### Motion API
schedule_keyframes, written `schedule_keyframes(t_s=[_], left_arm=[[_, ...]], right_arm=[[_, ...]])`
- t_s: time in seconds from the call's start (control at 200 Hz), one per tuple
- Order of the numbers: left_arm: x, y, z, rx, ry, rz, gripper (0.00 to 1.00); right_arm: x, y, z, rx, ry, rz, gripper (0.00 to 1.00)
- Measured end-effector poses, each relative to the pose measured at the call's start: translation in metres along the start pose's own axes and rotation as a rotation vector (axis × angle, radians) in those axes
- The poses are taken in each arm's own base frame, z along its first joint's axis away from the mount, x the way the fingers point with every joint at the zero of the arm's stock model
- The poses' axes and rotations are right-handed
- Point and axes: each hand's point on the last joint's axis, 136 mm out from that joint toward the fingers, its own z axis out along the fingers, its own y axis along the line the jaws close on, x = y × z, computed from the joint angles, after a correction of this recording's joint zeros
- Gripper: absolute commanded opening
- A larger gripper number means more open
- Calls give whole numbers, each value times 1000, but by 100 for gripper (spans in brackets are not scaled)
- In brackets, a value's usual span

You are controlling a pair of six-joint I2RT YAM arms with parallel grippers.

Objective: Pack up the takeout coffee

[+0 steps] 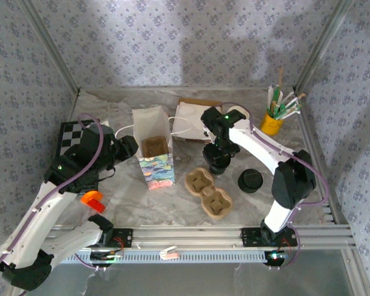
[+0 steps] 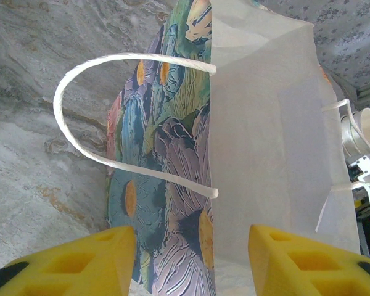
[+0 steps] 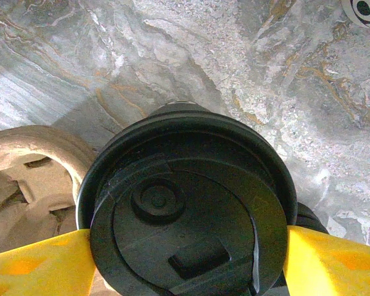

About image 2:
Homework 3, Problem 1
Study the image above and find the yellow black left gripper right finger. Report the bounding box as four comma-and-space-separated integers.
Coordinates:
248, 224, 370, 296

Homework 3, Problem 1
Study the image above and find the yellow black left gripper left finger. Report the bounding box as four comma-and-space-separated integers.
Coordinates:
0, 224, 137, 296

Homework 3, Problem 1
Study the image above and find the floral paper gift bag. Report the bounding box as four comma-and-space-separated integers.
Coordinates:
53, 0, 370, 296

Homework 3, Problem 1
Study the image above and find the stack of white paper cups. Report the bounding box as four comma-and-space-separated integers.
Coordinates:
340, 107, 370, 158

